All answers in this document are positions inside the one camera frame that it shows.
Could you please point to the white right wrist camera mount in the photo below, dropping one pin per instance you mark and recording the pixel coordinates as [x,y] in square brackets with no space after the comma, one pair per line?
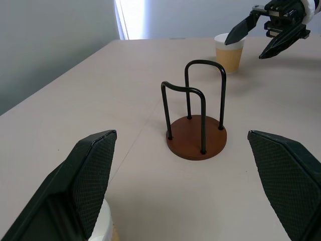
[313,10]

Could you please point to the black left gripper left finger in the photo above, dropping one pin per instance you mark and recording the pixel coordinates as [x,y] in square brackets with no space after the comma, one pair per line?
[62,190]

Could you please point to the brown ribbed paper cup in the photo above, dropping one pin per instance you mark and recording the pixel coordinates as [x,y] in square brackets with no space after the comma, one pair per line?
[229,59]
[105,226]

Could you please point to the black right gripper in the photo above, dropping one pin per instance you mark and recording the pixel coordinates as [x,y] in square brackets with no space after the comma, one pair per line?
[286,15]

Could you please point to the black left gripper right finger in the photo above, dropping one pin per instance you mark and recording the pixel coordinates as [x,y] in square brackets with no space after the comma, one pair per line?
[291,180]

